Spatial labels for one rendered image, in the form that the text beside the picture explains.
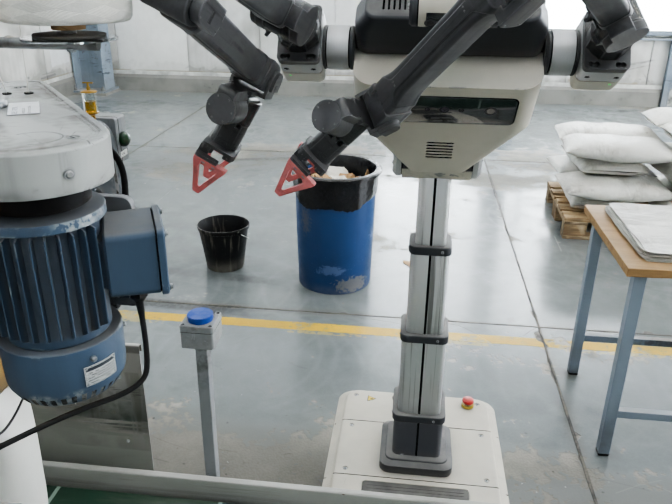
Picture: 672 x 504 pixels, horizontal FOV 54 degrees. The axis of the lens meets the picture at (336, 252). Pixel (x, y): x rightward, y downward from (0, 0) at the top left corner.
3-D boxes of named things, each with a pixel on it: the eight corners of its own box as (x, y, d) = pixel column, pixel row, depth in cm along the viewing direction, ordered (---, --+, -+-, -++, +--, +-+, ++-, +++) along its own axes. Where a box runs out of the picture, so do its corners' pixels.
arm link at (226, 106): (285, 73, 125) (247, 53, 126) (262, 72, 114) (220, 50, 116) (261, 131, 129) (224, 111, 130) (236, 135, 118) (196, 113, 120)
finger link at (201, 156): (176, 186, 126) (198, 144, 123) (185, 175, 133) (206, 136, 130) (208, 204, 127) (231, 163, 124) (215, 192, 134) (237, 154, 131)
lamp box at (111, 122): (129, 158, 134) (124, 113, 130) (120, 164, 129) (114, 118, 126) (93, 156, 134) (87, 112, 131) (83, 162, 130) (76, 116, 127)
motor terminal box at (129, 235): (168, 279, 93) (160, 201, 89) (176, 312, 85) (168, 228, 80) (106, 287, 91) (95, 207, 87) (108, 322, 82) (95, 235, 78)
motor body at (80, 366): (146, 354, 95) (126, 188, 86) (99, 420, 82) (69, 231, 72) (46, 347, 97) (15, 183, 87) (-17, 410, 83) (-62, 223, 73)
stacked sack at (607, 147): (664, 152, 437) (669, 133, 432) (678, 170, 399) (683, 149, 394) (559, 145, 452) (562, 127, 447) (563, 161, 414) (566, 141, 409)
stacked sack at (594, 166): (619, 155, 478) (623, 137, 473) (648, 182, 417) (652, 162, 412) (558, 153, 482) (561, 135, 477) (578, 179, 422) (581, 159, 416)
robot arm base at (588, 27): (583, 13, 130) (581, 72, 129) (595, -8, 122) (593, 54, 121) (629, 14, 129) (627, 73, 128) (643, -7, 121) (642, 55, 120)
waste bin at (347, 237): (380, 262, 392) (384, 155, 366) (374, 302, 345) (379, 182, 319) (299, 258, 397) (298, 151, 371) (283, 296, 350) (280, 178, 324)
